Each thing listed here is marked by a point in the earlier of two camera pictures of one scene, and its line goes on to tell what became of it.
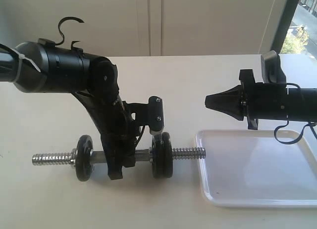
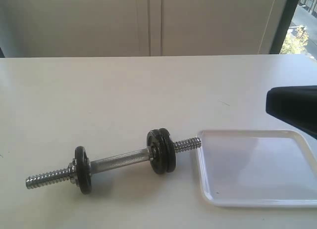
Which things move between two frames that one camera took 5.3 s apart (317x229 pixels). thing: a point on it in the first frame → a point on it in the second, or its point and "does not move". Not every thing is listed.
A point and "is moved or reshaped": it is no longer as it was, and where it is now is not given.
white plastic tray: (250, 167) does not move
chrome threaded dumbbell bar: (69, 158) → (101, 164)
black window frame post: (289, 11) does not move
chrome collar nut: (73, 157) → (72, 169)
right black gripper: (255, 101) → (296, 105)
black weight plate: (166, 156) is moved or reshaped
